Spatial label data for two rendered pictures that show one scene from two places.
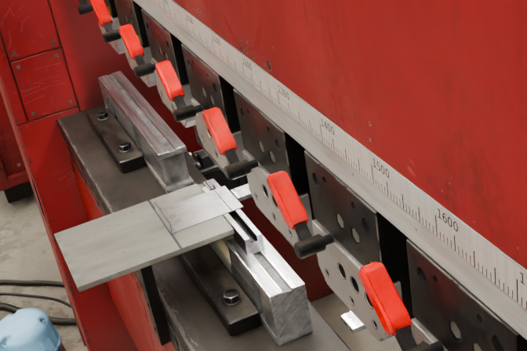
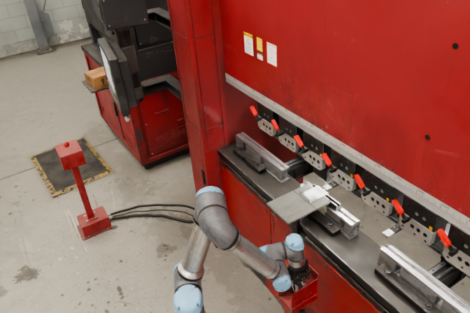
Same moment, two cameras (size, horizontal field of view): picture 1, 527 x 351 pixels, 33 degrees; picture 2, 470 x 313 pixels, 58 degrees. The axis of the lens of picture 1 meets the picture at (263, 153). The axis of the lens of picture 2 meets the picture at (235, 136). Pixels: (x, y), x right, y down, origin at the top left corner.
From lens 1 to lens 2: 106 cm
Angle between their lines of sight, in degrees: 9
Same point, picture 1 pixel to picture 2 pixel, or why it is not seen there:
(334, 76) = (431, 182)
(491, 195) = not seen: outside the picture
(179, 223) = (310, 200)
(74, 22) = (228, 114)
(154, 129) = (272, 159)
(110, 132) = (247, 157)
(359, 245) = (424, 221)
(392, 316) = (447, 242)
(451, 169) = not seen: outside the picture
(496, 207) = not seen: outside the picture
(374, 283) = (442, 234)
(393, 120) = (456, 198)
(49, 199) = (210, 178)
